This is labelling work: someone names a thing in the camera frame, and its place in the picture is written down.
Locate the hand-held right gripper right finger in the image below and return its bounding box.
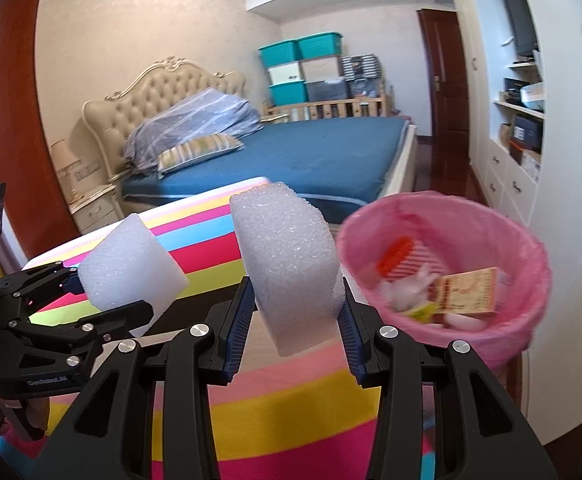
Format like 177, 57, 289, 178
338, 280, 558, 480

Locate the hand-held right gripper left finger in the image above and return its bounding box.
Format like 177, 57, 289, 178
30, 275, 257, 480

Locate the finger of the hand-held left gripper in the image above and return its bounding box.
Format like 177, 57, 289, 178
1, 300, 154, 361
0, 260, 81, 313

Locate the orange foam net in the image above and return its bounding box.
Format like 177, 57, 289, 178
376, 237, 417, 276

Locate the yellow red carton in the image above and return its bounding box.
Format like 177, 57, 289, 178
433, 267, 499, 316

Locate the bin with pink bag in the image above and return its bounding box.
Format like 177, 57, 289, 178
335, 190, 552, 371

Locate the cream nightstand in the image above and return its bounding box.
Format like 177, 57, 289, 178
67, 182, 122, 235

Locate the rainbow striped tablecloth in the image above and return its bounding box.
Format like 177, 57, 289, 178
0, 176, 446, 466

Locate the brown wooden panel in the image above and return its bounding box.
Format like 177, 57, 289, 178
0, 0, 79, 273

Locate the striped pillow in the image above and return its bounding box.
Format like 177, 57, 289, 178
156, 133, 245, 179

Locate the bed with blue sheet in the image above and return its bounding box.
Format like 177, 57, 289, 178
121, 116, 418, 211

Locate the beige tufted headboard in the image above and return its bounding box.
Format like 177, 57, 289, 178
81, 55, 248, 183

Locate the grey striped duvet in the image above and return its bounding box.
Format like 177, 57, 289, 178
124, 87, 264, 173

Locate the teal storage box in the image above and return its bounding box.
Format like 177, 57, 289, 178
296, 32, 344, 60
268, 81, 309, 106
258, 40, 304, 68

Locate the grey storage box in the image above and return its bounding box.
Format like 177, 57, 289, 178
305, 79, 349, 102

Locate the dark bag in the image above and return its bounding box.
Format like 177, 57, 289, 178
348, 79, 382, 98

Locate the cream storage box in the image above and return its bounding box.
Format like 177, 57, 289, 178
266, 62, 306, 86

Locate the dark safe box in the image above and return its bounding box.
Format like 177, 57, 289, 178
511, 114, 544, 151

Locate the dark brown door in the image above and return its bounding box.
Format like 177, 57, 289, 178
417, 8, 472, 163

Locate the beige storage box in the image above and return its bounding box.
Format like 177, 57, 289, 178
301, 57, 344, 83

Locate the black white checkered bag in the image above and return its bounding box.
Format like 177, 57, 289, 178
341, 54, 383, 81

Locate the black device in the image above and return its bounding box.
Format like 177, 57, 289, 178
503, 78, 526, 103

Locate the white wardrobe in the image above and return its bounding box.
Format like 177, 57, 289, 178
443, 0, 582, 263

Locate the black television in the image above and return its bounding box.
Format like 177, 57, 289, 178
502, 0, 539, 58

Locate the wooden crib rail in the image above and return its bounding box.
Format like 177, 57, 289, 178
261, 87, 397, 123

